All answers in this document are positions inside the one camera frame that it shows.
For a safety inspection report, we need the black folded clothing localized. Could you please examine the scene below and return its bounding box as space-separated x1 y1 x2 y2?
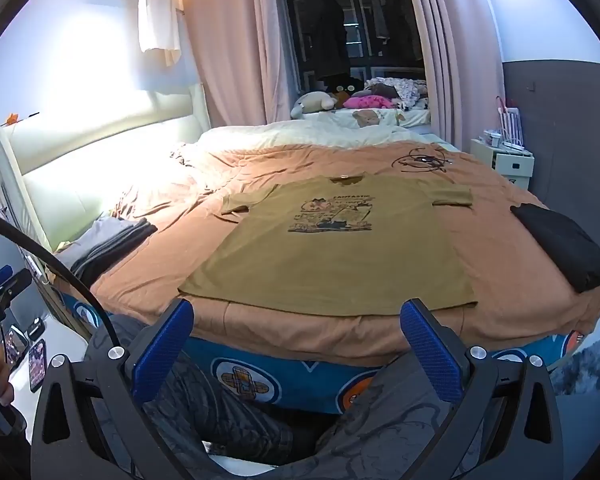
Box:
510 203 600 293

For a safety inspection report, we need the cream fluffy duvet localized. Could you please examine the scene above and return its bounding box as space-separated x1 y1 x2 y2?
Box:
170 110 461 161

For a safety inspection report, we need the white nightstand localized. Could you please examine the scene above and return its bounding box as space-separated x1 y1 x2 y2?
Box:
470 137 535 191

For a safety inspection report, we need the grey fuzzy rug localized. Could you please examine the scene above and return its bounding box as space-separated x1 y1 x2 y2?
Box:
550 330 600 396

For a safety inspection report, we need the black plush toy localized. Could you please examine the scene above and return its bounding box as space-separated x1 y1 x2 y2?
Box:
327 77 366 98

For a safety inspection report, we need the olive printed T-shirt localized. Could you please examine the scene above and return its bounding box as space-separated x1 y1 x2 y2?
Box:
178 172 479 317

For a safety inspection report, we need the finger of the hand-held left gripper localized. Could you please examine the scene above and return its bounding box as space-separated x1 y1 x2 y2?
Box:
0 265 34 307

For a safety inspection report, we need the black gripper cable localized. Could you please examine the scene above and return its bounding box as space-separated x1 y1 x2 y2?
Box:
0 210 181 480

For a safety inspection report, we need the white plush toy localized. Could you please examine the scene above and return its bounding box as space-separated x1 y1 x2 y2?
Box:
291 91 338 120

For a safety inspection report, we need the smartphone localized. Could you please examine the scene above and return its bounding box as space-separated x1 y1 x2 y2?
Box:
30 339 48 393
2 327 28 373

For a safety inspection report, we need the hanging dark garment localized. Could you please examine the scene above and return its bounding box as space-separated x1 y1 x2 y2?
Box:
367 0 423 61

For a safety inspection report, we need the white hanging garment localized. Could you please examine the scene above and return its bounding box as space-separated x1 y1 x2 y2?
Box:
137 0 183 67

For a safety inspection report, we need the orange-brown blanket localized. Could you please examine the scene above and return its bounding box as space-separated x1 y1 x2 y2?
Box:
87 142 600 368

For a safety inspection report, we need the blue printed bed sheet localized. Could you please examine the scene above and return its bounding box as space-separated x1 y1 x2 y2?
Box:
50 275 596 416

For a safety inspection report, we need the stack of grey folded clothes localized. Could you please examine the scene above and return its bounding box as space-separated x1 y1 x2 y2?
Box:
55 216 158 286

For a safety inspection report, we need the white padded headboard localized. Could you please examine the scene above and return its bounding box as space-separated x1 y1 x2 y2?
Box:
0 82 211 261

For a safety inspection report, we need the pink curtain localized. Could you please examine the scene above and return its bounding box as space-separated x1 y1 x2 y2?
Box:
182 0 293 131
397 0 506 153

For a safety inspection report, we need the pink plush toy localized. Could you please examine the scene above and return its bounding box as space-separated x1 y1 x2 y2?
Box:
342 95 396 110

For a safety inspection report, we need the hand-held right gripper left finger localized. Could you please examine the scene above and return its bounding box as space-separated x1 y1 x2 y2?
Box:
30 299 201 480

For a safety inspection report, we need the striped gift bag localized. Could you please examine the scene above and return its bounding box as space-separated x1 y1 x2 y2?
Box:
495 97 526 148

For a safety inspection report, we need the hanging dark coat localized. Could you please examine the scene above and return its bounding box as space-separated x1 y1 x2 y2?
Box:
302 0 351 83

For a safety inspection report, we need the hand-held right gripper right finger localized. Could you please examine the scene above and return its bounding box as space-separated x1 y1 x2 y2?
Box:
399 299 581 480

